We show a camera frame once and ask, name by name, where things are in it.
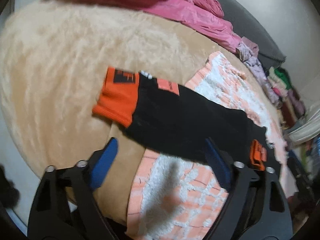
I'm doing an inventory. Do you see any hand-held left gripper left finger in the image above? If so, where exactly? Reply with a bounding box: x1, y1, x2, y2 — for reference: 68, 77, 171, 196
27, 137, 120, 240

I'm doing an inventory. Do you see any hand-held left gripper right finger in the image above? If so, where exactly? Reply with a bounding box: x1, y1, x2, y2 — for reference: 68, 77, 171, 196
204, 137, 293, 240

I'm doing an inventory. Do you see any black shirt with orange sleeves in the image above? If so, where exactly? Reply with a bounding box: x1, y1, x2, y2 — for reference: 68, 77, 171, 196
92, 66, 268, 172

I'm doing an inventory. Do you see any pile of folded clothes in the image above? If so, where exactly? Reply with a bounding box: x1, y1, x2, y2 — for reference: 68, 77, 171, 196
266, 66, 308, 128

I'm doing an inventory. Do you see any orange and white patterned towel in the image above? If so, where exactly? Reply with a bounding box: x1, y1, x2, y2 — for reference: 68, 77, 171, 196
125, 51, 298, 240

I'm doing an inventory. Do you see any lilac garment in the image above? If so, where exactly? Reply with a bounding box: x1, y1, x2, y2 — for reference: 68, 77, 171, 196
236, 37, 275, 107

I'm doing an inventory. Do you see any beige fleece blanket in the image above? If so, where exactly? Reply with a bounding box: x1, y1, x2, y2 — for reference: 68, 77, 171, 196
0, 0, 283, 230

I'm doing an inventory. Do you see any pink comforter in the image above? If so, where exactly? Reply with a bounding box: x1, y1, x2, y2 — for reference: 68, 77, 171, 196
49, 0, 242, 54

